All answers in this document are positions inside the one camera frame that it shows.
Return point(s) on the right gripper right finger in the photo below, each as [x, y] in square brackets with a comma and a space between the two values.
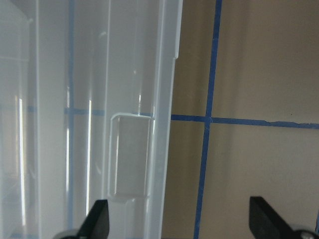
[266, 223]

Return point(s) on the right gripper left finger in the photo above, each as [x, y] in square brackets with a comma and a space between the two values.
[95, 226]

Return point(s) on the clear plastic box lid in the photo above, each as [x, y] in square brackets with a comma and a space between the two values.
[85, 107]

